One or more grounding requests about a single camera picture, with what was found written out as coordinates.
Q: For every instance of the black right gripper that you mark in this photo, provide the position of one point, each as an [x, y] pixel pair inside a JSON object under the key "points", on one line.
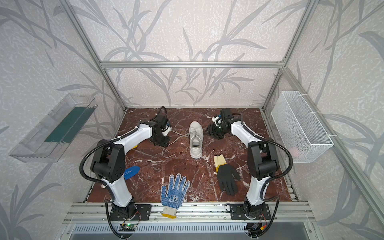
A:
{"points": [[214, 130]]}

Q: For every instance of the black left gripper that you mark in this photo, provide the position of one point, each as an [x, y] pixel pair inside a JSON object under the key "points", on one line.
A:
{"points": [[160, 139]]}

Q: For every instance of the white leather sneaker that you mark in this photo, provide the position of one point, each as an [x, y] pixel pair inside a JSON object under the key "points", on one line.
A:
{"points": [[195, 126]]}

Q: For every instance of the grey-white shoelace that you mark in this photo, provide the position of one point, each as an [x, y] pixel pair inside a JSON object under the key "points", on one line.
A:
{"points": [[177, 139]]}

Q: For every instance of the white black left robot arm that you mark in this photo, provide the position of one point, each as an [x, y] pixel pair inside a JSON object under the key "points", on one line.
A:
{"points": [[106, 164]]}

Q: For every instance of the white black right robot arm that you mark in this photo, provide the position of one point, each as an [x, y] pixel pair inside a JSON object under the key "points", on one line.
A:
{"points": [[262, 160]]}

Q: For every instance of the black yellow work glove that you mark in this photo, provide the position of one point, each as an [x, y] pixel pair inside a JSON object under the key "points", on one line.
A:
{"points": [[227, 176]]}

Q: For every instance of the pink object in basket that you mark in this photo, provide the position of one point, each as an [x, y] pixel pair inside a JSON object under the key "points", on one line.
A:
{"points": [[295, 152]]}

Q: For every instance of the blue dotted knit glove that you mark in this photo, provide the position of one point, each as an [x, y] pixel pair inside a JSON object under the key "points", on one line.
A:
{"points": [[173, 194]]}

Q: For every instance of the right wiring connector board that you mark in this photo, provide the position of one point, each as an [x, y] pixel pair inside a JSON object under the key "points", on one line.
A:
{"points": [[255, 227]]}

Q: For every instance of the green lit circuit board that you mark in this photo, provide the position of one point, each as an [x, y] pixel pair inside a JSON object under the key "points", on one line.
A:
{"points": [[128, 227]]}

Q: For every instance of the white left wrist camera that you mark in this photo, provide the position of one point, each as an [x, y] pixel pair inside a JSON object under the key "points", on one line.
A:
{"points": [[166, 129]]}

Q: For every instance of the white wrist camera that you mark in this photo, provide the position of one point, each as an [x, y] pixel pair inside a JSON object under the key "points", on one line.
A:
{"points": [[217, 120], [166, 129]]}

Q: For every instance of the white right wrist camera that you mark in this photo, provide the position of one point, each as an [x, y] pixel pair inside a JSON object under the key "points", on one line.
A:
{"points": [[217, 120]]}

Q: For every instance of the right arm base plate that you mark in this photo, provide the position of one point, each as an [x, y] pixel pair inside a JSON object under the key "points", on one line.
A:
{"points": [[249, 212]]}

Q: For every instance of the white wire mesh basket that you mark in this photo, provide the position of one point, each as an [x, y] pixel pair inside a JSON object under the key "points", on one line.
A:
{"points": [[299, 127]]}

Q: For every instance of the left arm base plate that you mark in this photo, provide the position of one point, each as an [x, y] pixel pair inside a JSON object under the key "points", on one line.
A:
{"points": [[132, 212]]}

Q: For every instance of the clear plastic wall bin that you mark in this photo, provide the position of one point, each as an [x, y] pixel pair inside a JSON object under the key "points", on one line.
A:
{"points": [[48, 141]]}

